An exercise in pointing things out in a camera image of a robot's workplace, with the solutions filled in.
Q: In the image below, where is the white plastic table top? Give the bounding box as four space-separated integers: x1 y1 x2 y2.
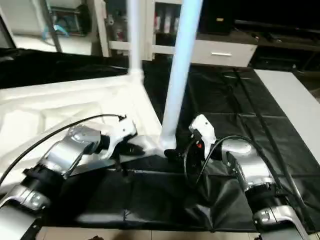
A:
0 69 178 188

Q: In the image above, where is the black plastic mat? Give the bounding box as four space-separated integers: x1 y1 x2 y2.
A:
0 49 320 233

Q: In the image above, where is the white drawer unit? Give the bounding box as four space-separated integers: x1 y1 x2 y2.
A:
190 39 259 69

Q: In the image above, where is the white glass-door cabinet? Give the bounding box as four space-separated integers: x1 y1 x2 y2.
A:
97 0 183 60

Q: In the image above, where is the light blue plastic object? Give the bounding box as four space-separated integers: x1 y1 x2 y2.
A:
44 24 72 41

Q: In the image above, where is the grey metal pole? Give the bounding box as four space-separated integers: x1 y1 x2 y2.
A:
44 0 64 53

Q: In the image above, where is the black low cabinet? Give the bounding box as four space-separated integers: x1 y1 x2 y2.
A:
199 0 320 71

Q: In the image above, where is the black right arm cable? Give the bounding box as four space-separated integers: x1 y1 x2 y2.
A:
183 135 301 201

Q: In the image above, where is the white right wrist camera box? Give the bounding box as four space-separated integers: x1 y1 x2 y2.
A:
188 114 217 162

